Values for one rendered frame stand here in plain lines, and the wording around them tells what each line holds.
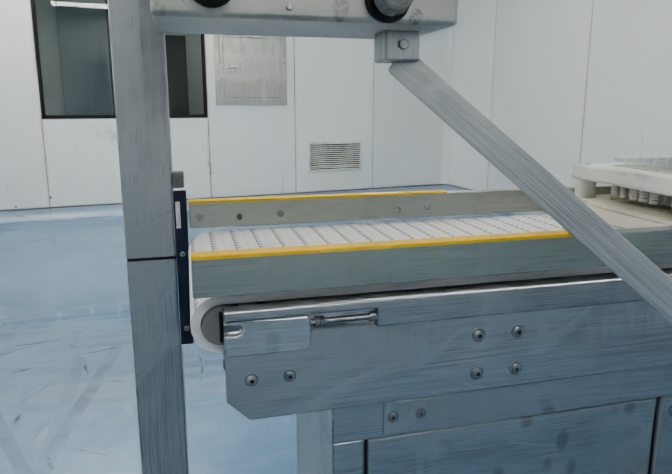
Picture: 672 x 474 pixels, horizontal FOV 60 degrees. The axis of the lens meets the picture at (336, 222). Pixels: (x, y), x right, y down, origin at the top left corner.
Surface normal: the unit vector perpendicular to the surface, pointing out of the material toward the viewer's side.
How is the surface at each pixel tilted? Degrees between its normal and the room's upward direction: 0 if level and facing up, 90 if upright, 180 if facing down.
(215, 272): 90
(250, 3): 90
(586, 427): 90
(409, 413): 90
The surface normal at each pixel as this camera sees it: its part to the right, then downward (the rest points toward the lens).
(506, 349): 0.25, 0.19
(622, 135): -0.92, 0.07
